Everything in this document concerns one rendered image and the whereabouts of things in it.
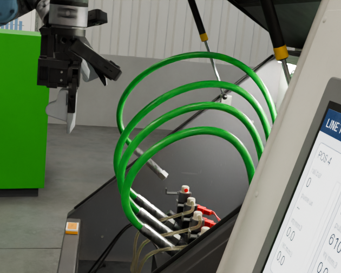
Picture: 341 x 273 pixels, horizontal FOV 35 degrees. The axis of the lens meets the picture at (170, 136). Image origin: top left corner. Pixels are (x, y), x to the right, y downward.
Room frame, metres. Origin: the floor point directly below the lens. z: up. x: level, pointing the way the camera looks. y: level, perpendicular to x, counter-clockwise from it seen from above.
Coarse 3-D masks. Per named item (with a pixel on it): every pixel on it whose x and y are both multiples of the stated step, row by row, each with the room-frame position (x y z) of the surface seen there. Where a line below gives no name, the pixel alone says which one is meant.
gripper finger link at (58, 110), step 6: (60, 90) 1.08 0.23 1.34; (66, 90) 1.08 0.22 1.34; (60, 96) 1.08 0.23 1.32; (66, 96) 1.08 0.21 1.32; (60, 102) 1.08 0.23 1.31; (66, 102) 1.09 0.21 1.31; (48, 108) 1.08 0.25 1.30; (54, 108) 1.08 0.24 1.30; (60, 108) 1.08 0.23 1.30; (66, 108) 1.08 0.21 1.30; (48, 114) 1.08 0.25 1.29; (54, 114) 1.08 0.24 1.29; (60, 114) 1.08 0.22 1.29; (66, 114) 1.08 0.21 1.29; (72, 114) 1.08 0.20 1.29; (66, 120) 1.08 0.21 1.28; (72, 120) 1.08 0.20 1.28; (72, 126) 1.10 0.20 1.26
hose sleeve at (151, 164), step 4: (136, 148) 1.23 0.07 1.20; (136, 152) 1.23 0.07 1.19; (140, 152) 1.23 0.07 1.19; (144, 152) 1.24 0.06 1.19; (136, 156) 1.24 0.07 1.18; (148, 160) 1.22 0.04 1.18; (152, 160) 1.23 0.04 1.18; (148, 164) 1.22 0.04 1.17; (152, 164) 1.22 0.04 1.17; (156, 164) 1.23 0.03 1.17; (152, 168) 1.22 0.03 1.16; (156, 168) 1.22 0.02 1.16; (160, 168) 1.22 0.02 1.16; (156, 172) 1.22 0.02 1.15; (160, 172) 1.22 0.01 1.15
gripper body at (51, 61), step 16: (48, 32) 1.08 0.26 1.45; (64, 32) 1.07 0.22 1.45; (80, 32) 1.08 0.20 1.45; (48, 48) 1.08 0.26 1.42; (64, 48) 1.09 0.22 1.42; (48, 64) 1.07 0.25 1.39; (64, 64) 1.07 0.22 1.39; (80, 64) 1.09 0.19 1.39; (48, 80) 1.07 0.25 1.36; (64, 80) 1.08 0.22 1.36
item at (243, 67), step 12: (168, 60) 1.22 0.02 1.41; (180, 60) 1.22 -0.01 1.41; (228, 60) 1.19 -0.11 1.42; (144, 72) 1.23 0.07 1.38; (252, 72) 1.18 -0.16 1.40; (132, 84) 1.24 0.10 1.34; (264, 84) 1.17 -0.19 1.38; (264, 96) 1.17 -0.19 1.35; (120, 108) 1.24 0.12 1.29; (120, 120) 1.24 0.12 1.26; (120, 132) 1.24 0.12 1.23
